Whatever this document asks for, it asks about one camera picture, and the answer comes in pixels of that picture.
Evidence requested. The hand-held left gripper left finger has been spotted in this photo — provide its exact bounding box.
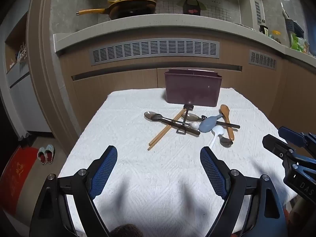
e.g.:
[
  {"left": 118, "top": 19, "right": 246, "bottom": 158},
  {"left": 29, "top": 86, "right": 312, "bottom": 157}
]
[{"left": 29, "top": 145, "right": 118, "bottom": 237}]

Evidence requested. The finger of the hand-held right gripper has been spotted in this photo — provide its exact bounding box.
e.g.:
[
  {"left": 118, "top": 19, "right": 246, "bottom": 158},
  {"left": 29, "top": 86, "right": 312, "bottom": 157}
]
[
  {"left": 262, "top": 134, "right": 316, "bottom": 201},
  {"left": 278, "top": 126, "right": 316, "bottom": 153}
]

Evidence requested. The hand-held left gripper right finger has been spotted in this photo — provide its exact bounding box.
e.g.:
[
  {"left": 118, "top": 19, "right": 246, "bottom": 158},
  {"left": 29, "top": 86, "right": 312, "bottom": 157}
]
[{"left": 200, "top": 146, "right": 288, "bottom": 237}]

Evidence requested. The white plastic spoon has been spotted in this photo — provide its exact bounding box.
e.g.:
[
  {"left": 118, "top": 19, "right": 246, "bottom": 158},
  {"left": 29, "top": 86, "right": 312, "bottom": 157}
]
[{"left": 209, "top": 125, "right": 224, "bottom": 148}]

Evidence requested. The brown wooden spoon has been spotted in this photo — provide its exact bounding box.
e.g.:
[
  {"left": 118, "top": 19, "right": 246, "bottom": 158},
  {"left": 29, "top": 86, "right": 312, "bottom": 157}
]
[{"left": 220, "top": 104, "right": 235, "bottom": 141}]

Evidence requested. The metal spoon with white ball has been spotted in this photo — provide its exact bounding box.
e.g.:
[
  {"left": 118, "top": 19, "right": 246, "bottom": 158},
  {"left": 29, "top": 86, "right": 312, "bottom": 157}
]
[{"left": 144, "top": 111, "right": 200, "bottom": 130}]

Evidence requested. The purple plastic container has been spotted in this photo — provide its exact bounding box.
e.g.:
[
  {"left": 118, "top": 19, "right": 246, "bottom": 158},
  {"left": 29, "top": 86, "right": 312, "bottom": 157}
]
[{"left": 164, "top": 69, "right": 223, "bottom": 108}]

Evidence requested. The small metal spoon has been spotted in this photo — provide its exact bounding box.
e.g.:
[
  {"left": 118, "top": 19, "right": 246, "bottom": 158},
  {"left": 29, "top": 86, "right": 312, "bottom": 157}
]
[{"left": 219, "top": 136, "right": 233, "bottom": 147}]

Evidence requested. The white textured table cloth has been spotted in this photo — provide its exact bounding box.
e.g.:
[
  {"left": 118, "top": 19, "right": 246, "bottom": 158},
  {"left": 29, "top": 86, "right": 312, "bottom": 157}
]
[{"left": 58, "top": 87, "right": 297, "bottom": 237}]

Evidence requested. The blue-grey plastic spoon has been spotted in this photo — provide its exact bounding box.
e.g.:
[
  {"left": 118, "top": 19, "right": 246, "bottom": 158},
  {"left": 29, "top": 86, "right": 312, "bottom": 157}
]
[{"left": 199, "top": 114, "right": 224, "bottom": 133}]

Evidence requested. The green and red slipper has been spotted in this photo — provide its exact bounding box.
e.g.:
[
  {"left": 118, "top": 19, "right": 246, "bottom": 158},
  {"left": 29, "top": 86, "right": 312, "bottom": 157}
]
[
  {"left": 44, "top": 144, "right": 55, "bottom": 164},
  {"left": 37, "top": 146, "right": 50, "bottom": 166}
]

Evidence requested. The brown fuzzy garment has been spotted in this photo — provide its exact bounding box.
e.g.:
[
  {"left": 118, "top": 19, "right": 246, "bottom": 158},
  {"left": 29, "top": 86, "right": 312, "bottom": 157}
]
[{"left": 110, "top": 223, "right": 144, "bottom": 237}]

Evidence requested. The wooden chopstick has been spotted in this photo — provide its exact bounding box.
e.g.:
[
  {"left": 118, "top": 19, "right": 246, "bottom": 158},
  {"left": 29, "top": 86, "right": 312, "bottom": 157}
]
[
  {"left": 149, "top": 108, "right": 184, "bottom": 146},
  {"left": 147, "top": 111, "right": 183, "bottom": 151}
]

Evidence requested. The short grey vent grille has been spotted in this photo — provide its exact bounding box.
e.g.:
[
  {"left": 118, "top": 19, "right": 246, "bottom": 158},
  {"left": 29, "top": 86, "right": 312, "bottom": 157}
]
[{"left": 249, "top": 49, "right": 277, "bottom": 70}]

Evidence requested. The red floor mat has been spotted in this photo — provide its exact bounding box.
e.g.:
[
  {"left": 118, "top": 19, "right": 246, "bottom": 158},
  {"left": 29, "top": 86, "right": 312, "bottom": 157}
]
[{"left": 0, "top": 146, "right": 41, "bottom": 218}]

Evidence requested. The wooden kitchen cabinet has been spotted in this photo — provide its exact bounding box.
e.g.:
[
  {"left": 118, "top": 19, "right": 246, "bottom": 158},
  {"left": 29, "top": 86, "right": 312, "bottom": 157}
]
[{"left": 58, "top": 47, "right": 316, "bottom": 153}]

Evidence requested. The green packet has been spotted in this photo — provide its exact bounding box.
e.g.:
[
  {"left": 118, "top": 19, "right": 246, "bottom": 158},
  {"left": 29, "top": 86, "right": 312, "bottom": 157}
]
[{"left": 290, "top": 33, "right": 310, "bottom": 53}]

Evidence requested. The dark blue basket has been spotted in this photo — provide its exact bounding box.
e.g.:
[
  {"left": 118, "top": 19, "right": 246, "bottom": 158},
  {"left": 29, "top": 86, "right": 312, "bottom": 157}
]
[{"left": 285, "top": 18, "right": 305, "bottom": 36}]

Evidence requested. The white shelf unit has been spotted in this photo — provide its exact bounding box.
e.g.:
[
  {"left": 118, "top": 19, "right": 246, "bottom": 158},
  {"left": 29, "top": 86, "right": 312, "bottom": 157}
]
[{"left": 4, "top": 12, "right": 53, "bottom": 135}]

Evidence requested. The long grey vent grille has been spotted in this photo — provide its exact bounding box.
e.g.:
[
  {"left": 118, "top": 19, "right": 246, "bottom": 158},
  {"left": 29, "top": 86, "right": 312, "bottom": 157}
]
[{"left": 89, "top": 39, "right": 220, "bottom": 66}]

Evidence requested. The grey stone countertop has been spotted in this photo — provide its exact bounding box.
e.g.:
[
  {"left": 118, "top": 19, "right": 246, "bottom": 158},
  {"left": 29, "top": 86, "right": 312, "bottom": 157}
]
[{"left": 54, "top": 13, "right": 316, "bottom": 66}]

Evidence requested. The yellow frying pan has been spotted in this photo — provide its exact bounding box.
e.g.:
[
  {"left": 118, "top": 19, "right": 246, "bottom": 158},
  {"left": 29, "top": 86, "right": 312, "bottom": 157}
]
[{"left": 76, "top": 0, "right": 157, "bottom": 20}]

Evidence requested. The black-handled metal spoon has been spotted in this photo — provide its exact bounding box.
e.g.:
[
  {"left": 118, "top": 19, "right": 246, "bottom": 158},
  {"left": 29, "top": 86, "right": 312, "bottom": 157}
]
[{"left": 181, "top": 113, "right": 241, "bottom": 129}]

